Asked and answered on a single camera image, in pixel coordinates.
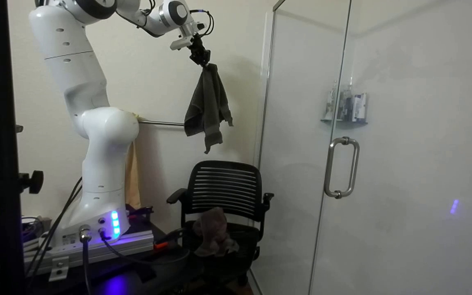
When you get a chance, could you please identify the purple clamp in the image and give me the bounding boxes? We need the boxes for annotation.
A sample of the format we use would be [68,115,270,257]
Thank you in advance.
[124,203,155,221]

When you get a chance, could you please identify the cable with silver plug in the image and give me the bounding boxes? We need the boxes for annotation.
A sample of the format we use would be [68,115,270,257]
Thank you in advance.
[78,223,93,295]

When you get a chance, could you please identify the fixed glass shower panel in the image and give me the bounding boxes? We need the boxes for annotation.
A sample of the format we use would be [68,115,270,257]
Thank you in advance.
[250,0,353,295]

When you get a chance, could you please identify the chrome shower door handle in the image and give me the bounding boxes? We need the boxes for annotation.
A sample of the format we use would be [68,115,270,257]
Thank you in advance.
[321,136,362,200]

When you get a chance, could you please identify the metal towel rail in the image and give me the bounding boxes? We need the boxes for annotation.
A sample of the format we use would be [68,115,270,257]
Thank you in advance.
[135,116,190,131]

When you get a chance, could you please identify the black camera stand pole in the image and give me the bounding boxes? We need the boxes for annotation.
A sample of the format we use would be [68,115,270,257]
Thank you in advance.
[0,0,45,295]

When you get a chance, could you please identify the yellow towel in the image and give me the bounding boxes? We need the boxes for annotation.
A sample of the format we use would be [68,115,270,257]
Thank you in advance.
[124,143,142,210]

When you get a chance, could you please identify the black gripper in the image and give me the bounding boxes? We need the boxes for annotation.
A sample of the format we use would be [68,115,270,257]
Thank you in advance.
[185,33,214,69]

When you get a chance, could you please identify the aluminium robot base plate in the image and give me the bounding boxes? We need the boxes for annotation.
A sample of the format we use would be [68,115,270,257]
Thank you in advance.
[21,226,155,279]

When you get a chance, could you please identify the orange black clamp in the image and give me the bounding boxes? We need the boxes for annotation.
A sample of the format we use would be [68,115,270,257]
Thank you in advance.
[152,231,185,254]

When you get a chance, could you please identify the glass shower door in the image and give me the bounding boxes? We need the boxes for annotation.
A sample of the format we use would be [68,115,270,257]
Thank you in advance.
[306,0,472,295]

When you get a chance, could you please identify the black slatted office chair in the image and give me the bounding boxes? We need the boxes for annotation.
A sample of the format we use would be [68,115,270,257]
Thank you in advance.
[165,159,275,287]

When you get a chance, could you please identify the thick black base cables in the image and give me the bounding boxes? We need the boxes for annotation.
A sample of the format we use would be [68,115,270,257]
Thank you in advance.
[26,175,85,275]

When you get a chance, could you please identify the large dark grey towel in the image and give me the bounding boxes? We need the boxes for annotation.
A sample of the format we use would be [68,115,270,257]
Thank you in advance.
[181,62,235,156]

